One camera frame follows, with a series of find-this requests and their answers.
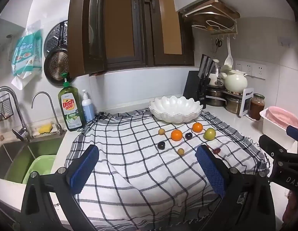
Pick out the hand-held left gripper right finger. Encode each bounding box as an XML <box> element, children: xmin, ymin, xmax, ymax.
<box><xmin>196</xmin><ymin>145</ymin><xmax>277</xmax><ymax>231</ymax></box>

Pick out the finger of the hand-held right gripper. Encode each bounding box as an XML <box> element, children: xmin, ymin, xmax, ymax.
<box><xmin>286</xmin><ymin>125</ymin><xmax>298</xmax><ymax>139</ymax></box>
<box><xmin>258</xmin><ymin>134</ymin><xmax>288</xmax><ymax>160</ymax></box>

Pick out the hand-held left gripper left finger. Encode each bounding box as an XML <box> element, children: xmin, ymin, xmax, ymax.
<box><xmin>20</xmin><ymin>144</ymin><xmax>100</xmax><ymax>231</ymax></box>

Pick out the white scalloped bowl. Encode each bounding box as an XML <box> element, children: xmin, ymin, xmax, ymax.
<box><xmin>148</xmin><ymin>96</ymin><xmax>203</xmax><ymax>125</ymax></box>

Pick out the person's right hand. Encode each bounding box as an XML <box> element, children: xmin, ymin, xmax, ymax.
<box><xmin>282</xmin><ymin>190</ymin><xmax>298</xmax><ymax>224</ymax></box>

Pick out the white plastic bin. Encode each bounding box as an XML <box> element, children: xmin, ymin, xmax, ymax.
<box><xmin>260</xmin><ymin>109</ymin><xmax>298</xmax><ymax>150</ymax></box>

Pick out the pink colander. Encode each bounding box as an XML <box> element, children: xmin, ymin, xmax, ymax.
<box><xmin>264</xmin><ymin>106</ymin><xmax>298</xmax><ymax>128</ymax></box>

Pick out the green apple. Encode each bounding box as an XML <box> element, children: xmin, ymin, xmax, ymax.
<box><xmin>203</xmin><ymin>128</ymin><xmax>217</xmax><ymax>141</ymax></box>

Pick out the glass jar of sauce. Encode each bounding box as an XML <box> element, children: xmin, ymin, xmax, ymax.
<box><xmin>249</xmin><ymin>93</ymin><xmax>265</xmax><ymax>121</ymax></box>

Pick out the green plastic basin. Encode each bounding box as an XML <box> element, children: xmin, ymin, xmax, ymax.
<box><xmin>22</xmin><ymin>155</ymin><xmax>57</xmax><ymax>185</ymax></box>

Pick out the small steel faucet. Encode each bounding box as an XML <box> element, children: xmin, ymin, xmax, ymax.
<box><xmin>31</xmin><ymin>91</ymin><xmax>66</xmax><ymax>135</ymax></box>

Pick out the black white checked cloth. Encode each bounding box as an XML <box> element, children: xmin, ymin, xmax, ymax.
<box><xmin>65</xmin><ymin>110</ymin><xmax>271</xmax><ymax>231</ymax></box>

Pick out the small steel pot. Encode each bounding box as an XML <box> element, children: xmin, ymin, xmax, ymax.
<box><xmin>226</xmin><ymin>95</ymin><xmax>243</xmax><ymax>115</ymax></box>

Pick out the yellow sponge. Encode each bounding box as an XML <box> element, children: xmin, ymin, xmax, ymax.
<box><xmin>38</xmin><ymin>124</ymin><xmax>53</xmax><ymax>134</ymax></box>

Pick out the white board stand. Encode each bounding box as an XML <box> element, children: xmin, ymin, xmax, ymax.
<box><xmin>239</xmin><ymin>88</ymin><xmax>255</xmax><ymax>117</ymax></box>

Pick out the blue pump bottle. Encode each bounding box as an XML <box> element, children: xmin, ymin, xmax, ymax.
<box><xmin>81</xmin><ymin>90</ymin><xmax>95</xmax><ymax>122</ymax></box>

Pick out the green dish soap bottle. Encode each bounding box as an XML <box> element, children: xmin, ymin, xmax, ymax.
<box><xmin>58</xmin><ymin>73</ymin><xmax>86</xmax><ymax>132</ymax></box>

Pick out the large steel faucet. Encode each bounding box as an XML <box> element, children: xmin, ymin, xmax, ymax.
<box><xmin>0</xmin><ymin>86</ymin><xmax>34</xmax><ymax>142</ymax></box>

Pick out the wide steel pot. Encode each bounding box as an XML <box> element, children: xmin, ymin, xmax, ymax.
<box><xmin>205</xmin><ymin>89</ymin><xmax>227</xmax><ymax>107</ymax></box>

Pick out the white ceramic pot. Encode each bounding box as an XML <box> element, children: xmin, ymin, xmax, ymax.
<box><xmin>220</xmin><ymin>69</ymin><xmax>248</xmax><ymax>94</ymax></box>

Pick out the steel sink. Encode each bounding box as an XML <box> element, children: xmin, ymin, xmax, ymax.
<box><xmin>0</xmin><ymin>137</ymin><xmax>64</xmax><ymax>184</ymax></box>

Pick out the black knife block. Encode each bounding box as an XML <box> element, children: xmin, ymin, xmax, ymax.
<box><xmin>183</xmin><ymin>70</ymin><xmax>207</xmax><ymax>109</ymax></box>

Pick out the tall steel pot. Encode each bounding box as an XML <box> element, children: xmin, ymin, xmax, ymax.
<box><xmin>208</xmin><ymin>59</ymin><xmax>226</xmax><ymax>87</ymax></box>

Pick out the white ladle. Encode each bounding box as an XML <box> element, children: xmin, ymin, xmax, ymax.
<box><xmin>223</xmin><ymin>37</ymin><xmax>234</xmax><ymax>72</ymax></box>

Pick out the dark frying pan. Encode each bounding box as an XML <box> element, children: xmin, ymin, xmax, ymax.
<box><xmin>44</xmin><ymin>44</ymin><xmax>69</xmax><ymax>86</ymax></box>

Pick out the hanging plastic bag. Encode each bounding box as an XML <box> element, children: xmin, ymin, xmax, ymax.
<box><xmin>11</xmin><ymin>20</ymin><xmax>44</xmax><ymax>90</ymax></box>

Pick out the round steel steamer plate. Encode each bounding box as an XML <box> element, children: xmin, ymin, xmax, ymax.
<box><xmin>44</xmin><ymin>20</ymin><xmax>68</xmax><ymax>58</ymax></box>

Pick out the wooden cutting board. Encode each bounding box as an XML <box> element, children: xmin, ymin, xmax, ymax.
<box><xmin>184</xmin><ymin>1</ymin><xmax>240</xmax><ymax>33</ymax></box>

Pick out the black-handled knife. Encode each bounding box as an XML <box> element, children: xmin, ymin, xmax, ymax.
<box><xmin>207</xmin><ymin>60</ymin><xmax>216</xmax><ymax>83</ymax></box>
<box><xmin>198</xmin><ymin>54</ymin><xmax>207</xmax><ymax>80</ymax></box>
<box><xmin>203</xmin><ymin>56</ymin><xmax>212</xmax><ymax>82</ymax></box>

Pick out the black wire basket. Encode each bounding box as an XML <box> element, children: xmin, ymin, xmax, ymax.
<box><xmin>0</xmin><ymin>94</ymin><xmax>14</xmax><ymax>122</ymax></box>

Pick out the white wire rack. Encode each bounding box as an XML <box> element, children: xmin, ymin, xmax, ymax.
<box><xmin>183</xmin><ymin>0</ymin><xmax>241</xmax><ymax>40</ymax></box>

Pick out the dark brown window frame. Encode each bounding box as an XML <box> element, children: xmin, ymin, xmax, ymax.
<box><xmin>67</xmin><ymin>0</ymin><xmax>195</xmax><ymax>76</ymax></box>

